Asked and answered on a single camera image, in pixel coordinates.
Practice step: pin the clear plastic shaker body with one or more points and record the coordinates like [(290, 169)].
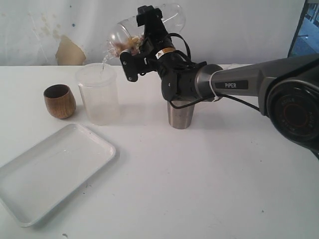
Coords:
[(173, 19)]

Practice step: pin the white rectangular tray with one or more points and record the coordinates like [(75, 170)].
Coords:
[(36, 182)]

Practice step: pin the clear plastic shaker lid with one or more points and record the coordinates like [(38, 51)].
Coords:
[(117, 34)]

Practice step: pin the stainless steel cup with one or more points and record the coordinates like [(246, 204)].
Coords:
[(180, 118)]

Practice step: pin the gold foil coin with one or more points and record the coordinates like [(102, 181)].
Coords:
[(132, 44)]

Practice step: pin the translucent plastic container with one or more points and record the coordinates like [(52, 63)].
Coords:
[(98, 89)]

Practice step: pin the white zip tie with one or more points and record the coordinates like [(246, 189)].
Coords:
[(221, 82)]

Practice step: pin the brown wooden cup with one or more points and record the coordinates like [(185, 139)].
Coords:
[(59, 101)]

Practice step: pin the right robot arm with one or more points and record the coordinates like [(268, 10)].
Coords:
[(287, 89)]

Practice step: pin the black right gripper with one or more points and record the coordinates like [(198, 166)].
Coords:
[(157, 53)]

